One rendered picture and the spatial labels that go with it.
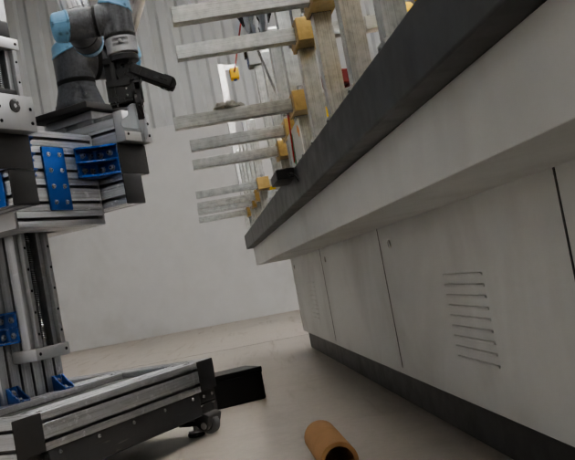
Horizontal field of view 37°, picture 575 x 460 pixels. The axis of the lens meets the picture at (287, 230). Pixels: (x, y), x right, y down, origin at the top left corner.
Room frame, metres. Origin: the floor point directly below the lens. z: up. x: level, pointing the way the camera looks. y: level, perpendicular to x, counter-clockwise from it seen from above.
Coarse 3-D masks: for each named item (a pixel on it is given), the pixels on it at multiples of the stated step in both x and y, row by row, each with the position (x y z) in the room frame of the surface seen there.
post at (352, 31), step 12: (336, 0) 1.39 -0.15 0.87; (348, 0) 1.37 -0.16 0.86; (336, 12) 1.40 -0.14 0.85; (348, 12) 1.37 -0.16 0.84; (360, 12) 1.37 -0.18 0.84; (348, 24) 1.37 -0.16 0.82; (360, 24) 1.37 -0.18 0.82; (348, 36) 1.37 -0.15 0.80; (360, 36) 1.37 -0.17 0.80; (348, 48) 1.37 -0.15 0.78; (360, 48) 1.37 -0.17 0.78; (348, 60) 1.38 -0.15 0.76; (360, 60) 1.37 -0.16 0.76; (348, 72) 1.40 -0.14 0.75; (360, 72) 1.37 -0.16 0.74
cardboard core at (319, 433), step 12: (312, 432) 2.01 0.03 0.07; (324, 432) 1.94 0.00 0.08; (336, 432) 1.94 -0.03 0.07; (312, 444) 1.94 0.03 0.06; (324, 444) 1.83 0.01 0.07; (336, 444) 1.80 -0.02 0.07; (348, 444) 1.81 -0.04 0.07; (324, 456) 1.80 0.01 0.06; (336, 456) 1.98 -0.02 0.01; (348, 456) 1.89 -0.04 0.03
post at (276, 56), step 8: (272, 48) 2.37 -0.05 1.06; (280, 48) 2.37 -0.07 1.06; (272, 56) 2.37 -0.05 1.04; (280, 56) 2.37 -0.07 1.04; (272, 64) 2.38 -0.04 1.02; (280, 64) 2.37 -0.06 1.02; (280, 72) 2.37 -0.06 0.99; (280, 80) 2.37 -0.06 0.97; (280, 88) 2.37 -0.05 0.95; (280, 96) 2.37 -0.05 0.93; (288, 96) 2.37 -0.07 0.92; (288, 152) 2.38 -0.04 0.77
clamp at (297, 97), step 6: (294, 90) 2.05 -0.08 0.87; (300, 90) 2.05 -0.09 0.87; (294, 96) 2.04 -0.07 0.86; (300, 96) 2.05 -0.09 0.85; (294, 102) 2.04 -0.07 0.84; (300, 102) 2.05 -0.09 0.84; (294, 108) 2.05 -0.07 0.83; (300, 108) 2.05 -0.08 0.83; (306, 108) 2.05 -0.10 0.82; (294, 114) 2.09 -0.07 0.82; (300, 114) 2.11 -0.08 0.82; (306, 114) 2.12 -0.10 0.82
